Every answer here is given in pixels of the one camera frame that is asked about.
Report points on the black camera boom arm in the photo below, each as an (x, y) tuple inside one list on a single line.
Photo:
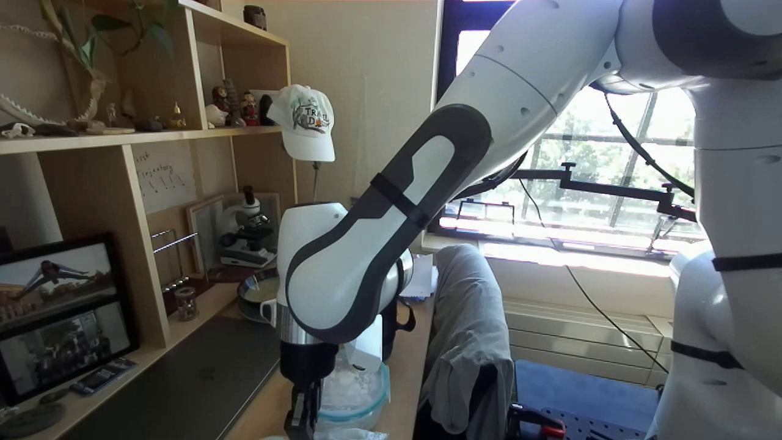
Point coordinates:
[(663, 198)]

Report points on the newton cradle desk toy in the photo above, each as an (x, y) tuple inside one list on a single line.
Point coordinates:
[(174, 261)]

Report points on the black laptop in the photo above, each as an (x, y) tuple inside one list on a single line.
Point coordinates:
[(195, 391)]

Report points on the black microscope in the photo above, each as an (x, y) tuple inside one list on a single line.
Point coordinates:
[(246, 234)]

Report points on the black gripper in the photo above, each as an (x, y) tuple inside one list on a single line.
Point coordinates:
[(303, 364)]

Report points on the white baseball cap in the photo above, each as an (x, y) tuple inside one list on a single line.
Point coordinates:
[(307, 119)]

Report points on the wooden bookshelf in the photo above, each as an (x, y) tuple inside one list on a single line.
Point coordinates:
[(133, 183)]

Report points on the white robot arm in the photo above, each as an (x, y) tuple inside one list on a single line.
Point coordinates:
[(727, 55)]

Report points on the grey cloth on chair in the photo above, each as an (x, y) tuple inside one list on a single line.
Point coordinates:
[(471, 374)]

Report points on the framed black photo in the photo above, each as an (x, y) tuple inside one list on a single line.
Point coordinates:
[(65, 309)]

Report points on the green trailing houseplant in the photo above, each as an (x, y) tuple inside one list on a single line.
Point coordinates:
[(122, 31)]

